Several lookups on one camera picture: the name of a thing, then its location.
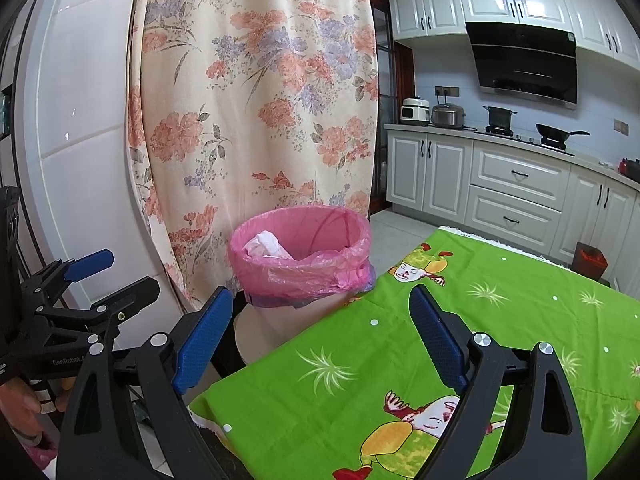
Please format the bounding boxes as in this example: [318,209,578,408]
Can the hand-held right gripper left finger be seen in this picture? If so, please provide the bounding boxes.
[56,286,236,480]

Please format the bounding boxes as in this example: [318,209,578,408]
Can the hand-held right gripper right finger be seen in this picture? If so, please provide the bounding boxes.
[409,285,587,480]

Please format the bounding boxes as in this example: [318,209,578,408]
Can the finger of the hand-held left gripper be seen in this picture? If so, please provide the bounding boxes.
[32,276,161,346]
[22,249,115,301]

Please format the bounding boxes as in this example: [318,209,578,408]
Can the waste bin with pink liner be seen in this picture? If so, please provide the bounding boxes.
[229,205,376,366]

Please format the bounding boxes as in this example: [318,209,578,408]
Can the white tissue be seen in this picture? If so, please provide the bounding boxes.
[243,231,296,261]

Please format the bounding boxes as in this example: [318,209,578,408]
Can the person's left hand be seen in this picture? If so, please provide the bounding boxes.
[0,376,43,443]

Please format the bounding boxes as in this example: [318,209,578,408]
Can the green cartoon printed tablecloth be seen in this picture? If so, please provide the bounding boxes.
[187,226,640,480]

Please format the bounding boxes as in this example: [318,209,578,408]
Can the person's pink patterned clothing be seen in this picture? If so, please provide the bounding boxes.
[25,447,58,471]

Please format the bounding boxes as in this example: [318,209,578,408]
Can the white refrigerator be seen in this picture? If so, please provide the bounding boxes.
[0,0,201,361]

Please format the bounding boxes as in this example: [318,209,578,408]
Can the white lower kitchen cabinets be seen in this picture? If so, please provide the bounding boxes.
[385,127,640,301]

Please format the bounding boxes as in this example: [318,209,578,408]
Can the small red floor bin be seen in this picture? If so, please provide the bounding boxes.
[572,241,608,281]

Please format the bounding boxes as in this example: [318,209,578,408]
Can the gas stove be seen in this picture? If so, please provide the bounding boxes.
[482,127,576,156]

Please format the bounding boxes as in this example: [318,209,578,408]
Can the steel pressure cooker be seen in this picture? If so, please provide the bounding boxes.
[431,102,467,130]

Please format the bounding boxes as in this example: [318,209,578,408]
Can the white rice cooker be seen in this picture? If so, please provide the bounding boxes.
[401,97,432,126]

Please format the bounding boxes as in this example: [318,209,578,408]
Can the black stockpot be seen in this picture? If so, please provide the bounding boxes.
[482,106,517,131]

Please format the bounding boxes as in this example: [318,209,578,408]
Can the wooden framed glass door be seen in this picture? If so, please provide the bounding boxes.
[367,0,416,216]

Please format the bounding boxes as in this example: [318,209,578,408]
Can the beige kitchen countertop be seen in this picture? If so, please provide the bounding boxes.
[385,122,640,181]

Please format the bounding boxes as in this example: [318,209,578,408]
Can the black wok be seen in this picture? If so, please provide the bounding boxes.
[535,123,591,143]

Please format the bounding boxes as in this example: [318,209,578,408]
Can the floral curtain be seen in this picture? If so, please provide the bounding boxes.
[127,0,378,316]

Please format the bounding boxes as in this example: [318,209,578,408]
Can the black range hood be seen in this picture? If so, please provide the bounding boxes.
[465,21,578,111]

